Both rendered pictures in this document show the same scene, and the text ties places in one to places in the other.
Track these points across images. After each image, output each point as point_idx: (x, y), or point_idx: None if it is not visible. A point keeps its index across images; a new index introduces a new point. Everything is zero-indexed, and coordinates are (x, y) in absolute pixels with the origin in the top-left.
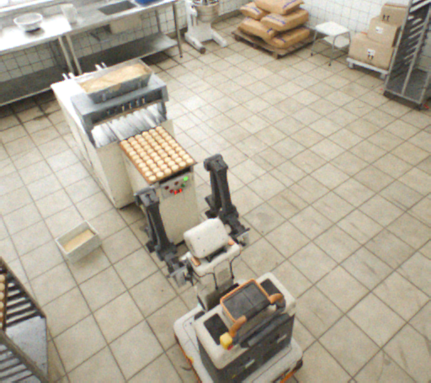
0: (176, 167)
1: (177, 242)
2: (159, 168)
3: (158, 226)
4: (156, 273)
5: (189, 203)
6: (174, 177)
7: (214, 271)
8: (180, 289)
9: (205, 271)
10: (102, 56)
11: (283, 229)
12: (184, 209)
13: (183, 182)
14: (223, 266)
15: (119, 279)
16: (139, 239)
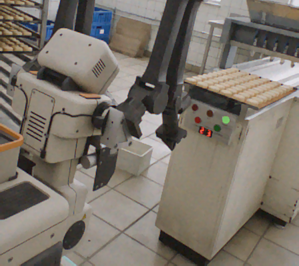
0: (227, 92)
1: (167, 232)
2: (212, 83)
3: (61, 1)
4: (115, 229)
5: (215, 181)
6: (216, 107)
7: (30, 99)
8: (95, 261)
9: (23, 82)
10: None
11: None
12: (203, 183)
13: (220, 124)
14: (43, 107)
15: (93, 197)
16: (159, 205)
